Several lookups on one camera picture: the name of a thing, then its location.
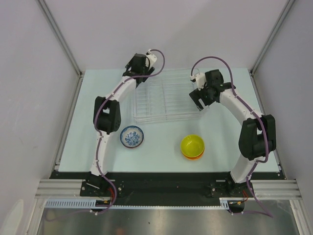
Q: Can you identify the clear plastic dish rack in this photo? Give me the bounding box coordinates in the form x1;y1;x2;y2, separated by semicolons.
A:
133;69;208;123

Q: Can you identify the yellow-green plastic bowl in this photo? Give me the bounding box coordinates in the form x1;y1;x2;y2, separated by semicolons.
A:
180;135;205;157

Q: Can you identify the blue floral white bowl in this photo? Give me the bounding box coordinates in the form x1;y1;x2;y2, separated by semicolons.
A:
120;125;144;148

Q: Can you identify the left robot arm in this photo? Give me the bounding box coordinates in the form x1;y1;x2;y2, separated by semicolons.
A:
86;50;157;196

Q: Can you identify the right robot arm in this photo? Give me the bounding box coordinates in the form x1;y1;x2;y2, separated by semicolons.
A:
189;70;276;196

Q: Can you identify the orange plastic bowl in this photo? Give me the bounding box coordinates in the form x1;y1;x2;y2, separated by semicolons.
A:
183;150;204;161

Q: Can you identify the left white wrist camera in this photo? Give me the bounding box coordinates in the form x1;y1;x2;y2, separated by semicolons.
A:
146;49;157;69

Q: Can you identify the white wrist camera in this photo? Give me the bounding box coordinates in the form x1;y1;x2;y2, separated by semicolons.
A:
146;49;157;69
190;72;207;91

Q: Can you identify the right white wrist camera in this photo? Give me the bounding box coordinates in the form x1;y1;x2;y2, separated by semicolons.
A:
190;72;207;91

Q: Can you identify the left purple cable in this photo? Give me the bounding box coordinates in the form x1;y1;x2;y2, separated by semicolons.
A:
45;48;166;222

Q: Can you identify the purple cable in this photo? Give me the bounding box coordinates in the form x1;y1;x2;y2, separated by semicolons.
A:
45;48;166;222
189;55;274;218

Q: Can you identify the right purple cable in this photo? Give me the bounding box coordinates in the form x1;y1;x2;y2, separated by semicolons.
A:
189;55;274;218

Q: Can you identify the white slotted cable duct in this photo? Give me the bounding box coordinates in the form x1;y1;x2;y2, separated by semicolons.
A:
45;199;229;210

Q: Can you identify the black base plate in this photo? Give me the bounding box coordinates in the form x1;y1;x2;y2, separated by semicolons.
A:
48;171;287;207

